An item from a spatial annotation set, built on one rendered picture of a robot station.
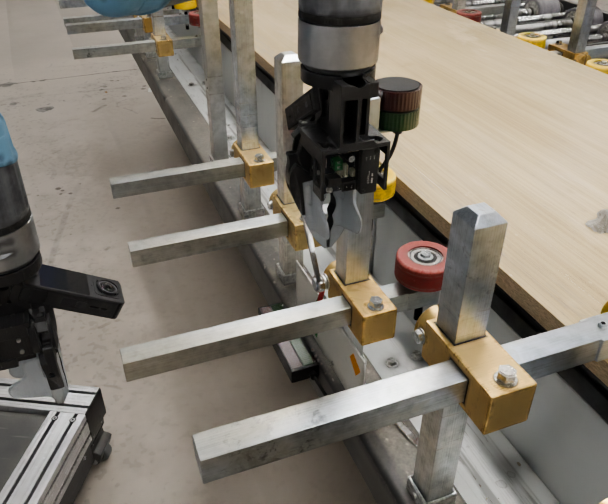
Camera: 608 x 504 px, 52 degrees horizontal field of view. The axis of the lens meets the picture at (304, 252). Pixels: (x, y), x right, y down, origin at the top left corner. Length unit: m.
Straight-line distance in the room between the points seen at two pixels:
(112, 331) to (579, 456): 1.64
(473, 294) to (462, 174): 0.53
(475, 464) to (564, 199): 0.44
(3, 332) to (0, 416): 1.03
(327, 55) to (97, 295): 0.36
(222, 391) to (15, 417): 0.58
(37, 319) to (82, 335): 1.52
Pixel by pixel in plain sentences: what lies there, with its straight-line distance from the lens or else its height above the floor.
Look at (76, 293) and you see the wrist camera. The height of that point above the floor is 0.98.
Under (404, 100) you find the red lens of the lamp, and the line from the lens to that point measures 0.76.
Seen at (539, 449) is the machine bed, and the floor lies 0.66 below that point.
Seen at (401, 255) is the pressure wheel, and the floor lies 0.91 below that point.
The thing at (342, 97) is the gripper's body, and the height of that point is 1.19.
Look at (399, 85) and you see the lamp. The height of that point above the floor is 1.14.
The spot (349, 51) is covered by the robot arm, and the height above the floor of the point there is 1.23.
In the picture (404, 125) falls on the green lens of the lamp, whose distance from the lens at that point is 0.77.
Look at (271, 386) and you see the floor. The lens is 1.94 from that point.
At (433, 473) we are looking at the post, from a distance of 0.78.
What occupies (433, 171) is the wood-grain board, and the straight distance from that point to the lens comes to 1.12.
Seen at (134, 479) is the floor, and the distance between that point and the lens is 1.78.
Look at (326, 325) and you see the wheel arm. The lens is 0.84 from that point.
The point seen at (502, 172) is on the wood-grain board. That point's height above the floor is 0.90.
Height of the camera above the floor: 1.39
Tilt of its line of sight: 33 degrees down
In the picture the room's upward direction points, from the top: straight up
